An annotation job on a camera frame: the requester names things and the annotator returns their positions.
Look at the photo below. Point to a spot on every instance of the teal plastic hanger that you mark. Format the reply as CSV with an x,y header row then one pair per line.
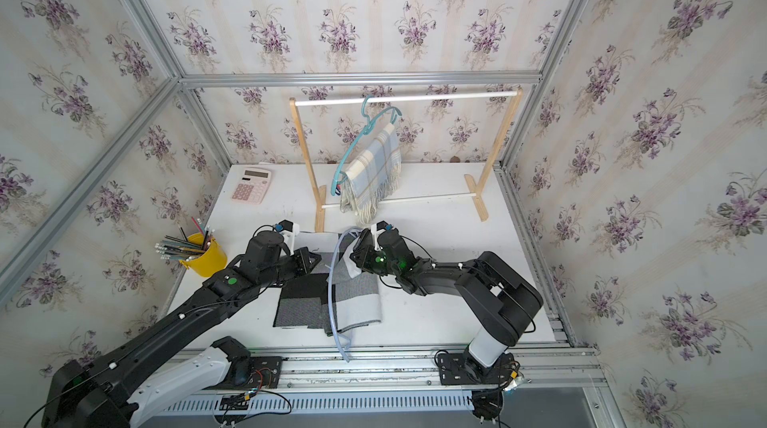
x,y
368,128

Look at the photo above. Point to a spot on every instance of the bundle of pencils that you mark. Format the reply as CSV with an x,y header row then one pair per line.
x,y
186,246

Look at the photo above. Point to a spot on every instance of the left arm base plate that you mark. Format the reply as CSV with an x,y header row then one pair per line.
x,y
247,370

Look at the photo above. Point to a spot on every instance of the black grey checkered mat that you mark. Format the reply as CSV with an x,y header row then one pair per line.
x,y
303,301

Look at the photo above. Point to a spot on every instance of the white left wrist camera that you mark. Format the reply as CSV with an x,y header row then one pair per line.
x,y
289,231

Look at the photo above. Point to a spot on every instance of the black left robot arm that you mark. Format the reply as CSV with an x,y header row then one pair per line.
x,y
126,387

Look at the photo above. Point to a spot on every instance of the wooden clothes rack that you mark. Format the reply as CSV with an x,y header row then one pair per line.
x,y
408,132

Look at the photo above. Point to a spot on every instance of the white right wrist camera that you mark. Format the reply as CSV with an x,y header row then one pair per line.
x,y
377,229

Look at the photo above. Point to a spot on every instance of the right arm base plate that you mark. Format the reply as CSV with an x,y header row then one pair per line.
x,y
457,368

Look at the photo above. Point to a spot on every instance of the aluminium mounting rail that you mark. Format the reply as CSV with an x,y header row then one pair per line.
x,y
394,356

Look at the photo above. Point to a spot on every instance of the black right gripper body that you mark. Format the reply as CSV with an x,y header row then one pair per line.
x,y
374,261

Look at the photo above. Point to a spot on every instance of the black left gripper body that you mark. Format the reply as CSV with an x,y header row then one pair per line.
x,y
288,269

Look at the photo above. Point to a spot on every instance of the light blue plastic hanger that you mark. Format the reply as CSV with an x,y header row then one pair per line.
x,y
334,291

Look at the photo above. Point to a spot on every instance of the blue cream plaid scarf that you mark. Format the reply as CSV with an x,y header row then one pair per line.
x,y
372,176

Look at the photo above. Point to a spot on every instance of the pink calculator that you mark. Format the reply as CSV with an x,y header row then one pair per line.
x,y
252,186

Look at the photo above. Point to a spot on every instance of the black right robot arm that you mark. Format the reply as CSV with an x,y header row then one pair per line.
x,y
503,301

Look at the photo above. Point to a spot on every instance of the yellow pencil cup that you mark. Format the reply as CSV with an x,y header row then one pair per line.
x,y
213,260

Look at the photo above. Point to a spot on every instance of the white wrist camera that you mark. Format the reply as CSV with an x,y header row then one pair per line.
x,y
289,231
377,229

